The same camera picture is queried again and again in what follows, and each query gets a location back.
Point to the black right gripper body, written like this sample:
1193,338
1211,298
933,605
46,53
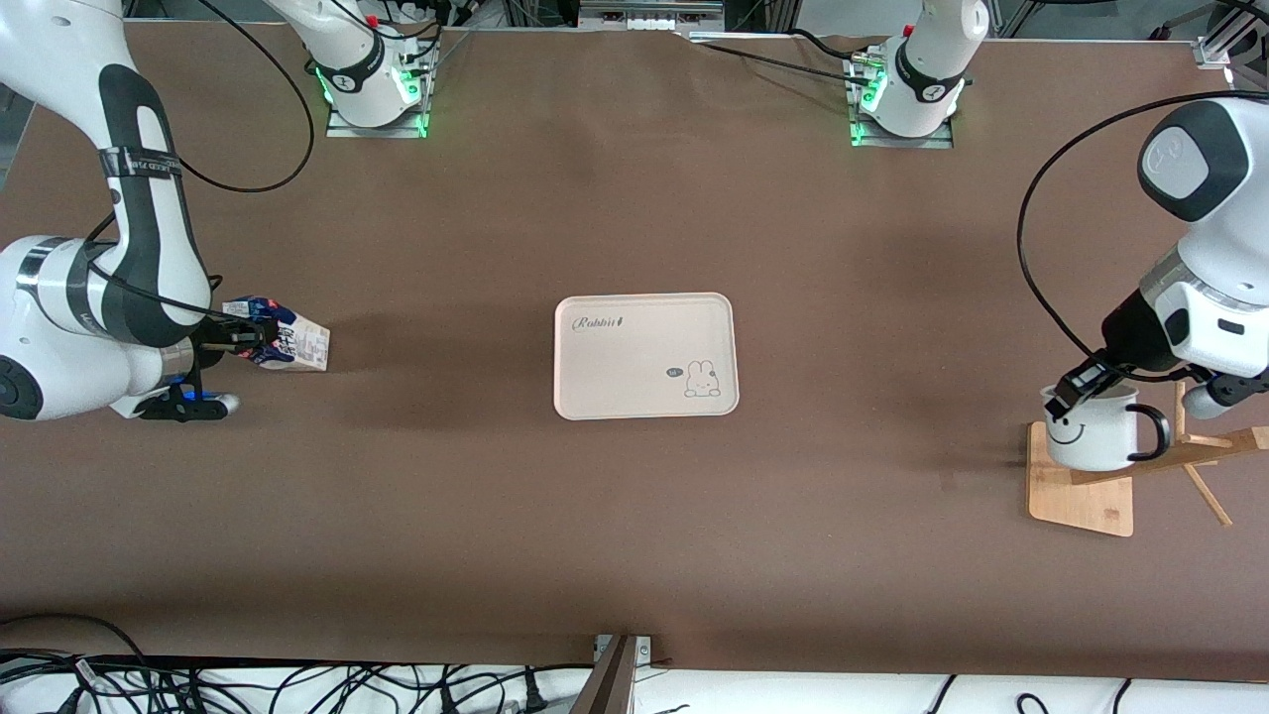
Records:
220,347

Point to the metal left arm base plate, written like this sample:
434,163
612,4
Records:
932,143

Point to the blue white milk carton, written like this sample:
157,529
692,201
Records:
297,345

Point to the wooden mug stand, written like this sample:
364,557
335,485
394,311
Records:
1071,496

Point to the aluminium profile post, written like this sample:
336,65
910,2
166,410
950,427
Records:
610,684

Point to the aluminium corner bracket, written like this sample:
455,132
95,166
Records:
1211,52

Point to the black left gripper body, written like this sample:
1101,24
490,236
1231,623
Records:
1130,340

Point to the cream rabbit print tray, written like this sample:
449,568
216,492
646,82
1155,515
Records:
634,357

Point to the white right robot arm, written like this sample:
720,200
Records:
139,218

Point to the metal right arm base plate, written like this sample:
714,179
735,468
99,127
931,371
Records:
342,131

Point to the white smiley face mug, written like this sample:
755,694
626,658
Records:
1095,441

